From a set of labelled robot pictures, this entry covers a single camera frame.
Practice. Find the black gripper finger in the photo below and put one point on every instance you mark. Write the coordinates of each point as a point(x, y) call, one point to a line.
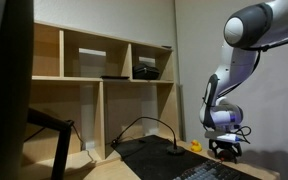
point(238, 150)
point(213, 148)

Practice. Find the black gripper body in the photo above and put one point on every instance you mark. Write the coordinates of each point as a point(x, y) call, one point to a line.
point(225, 145)

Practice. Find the black and red mouse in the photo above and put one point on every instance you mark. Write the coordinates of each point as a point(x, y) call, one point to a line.
point(225, 155)

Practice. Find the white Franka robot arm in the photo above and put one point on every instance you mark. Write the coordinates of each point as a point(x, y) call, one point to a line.
point(237, 66)

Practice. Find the yellow rubber duck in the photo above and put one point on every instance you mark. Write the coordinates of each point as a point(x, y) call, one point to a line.
point(196, 146)

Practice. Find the dark grey mechanical keyboard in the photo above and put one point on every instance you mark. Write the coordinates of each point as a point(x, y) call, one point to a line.
point(207, 171)

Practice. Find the black desk mat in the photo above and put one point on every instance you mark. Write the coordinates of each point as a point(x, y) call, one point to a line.
point(157, 160)

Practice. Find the black zip bag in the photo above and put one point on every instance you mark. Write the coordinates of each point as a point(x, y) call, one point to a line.
point(145, 71)

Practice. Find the small dark flat object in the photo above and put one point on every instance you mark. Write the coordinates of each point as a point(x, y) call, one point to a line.
point(166, 47)

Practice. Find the flat black tray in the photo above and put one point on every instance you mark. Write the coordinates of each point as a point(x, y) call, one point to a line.
point(115, 77)

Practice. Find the wooden shelf unit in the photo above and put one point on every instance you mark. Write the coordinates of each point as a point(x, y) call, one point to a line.
point(100, 100)

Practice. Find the black monitor stand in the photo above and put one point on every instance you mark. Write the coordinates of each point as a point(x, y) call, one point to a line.
point(62, 146)

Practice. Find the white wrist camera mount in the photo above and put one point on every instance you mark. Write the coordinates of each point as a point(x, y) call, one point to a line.
point(224, 136)

